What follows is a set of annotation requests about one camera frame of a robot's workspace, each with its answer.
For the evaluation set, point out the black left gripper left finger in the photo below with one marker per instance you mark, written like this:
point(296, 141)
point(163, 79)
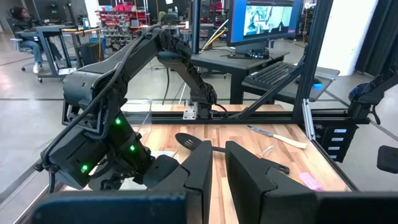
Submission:
point(199, 177)

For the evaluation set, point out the black aluminium table frame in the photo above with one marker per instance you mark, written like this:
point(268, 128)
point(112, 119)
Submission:
point(314, 46)

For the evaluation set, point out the grey office desk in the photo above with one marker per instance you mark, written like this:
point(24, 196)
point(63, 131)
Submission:
point(51, 31)

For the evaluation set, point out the office chair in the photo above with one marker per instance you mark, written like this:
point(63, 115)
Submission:
point(15, 40)

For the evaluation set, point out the shelf with red bins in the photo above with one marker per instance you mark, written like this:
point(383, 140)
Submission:
point(121, 21)

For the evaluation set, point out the black folding partition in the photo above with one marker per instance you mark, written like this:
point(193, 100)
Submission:
point(379, 37)

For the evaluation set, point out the computer monitor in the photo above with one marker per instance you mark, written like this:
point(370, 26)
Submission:
point(264, 18)

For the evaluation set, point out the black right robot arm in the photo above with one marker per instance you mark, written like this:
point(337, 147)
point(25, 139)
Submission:
point(102, 71)

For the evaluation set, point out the black keyboard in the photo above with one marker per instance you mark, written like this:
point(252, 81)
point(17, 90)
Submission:
point(270, 74)

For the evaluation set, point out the clear plastic bin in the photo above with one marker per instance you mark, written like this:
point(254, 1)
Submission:
point(138, 112)

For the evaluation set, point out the wood topped table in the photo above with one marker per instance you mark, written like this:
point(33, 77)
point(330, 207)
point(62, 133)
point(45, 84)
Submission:
point(82, 31)

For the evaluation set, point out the black labelled control box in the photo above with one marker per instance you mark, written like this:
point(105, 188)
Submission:
point(326, 146)

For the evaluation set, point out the silver base bracket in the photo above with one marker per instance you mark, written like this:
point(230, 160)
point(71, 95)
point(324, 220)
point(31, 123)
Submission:
point(190, 111)

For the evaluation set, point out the black computer desk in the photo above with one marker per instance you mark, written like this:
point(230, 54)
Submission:
point(217, 60)

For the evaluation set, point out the grey keyboard tray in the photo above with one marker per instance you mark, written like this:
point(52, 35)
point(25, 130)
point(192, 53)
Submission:
point(326, 74)

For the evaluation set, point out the person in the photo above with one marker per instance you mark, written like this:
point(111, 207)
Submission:
point(34, 49)

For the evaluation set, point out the black rounded pad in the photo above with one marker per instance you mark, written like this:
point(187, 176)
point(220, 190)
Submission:
point(388, 159)

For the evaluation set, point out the computer mouse with blue light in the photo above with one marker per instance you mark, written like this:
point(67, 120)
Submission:
point(317, 84)

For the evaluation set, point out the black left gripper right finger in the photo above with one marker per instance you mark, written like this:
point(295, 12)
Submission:
point(248, 186)

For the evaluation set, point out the black slotted turner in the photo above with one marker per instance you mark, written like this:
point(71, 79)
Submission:
point(188, 141)

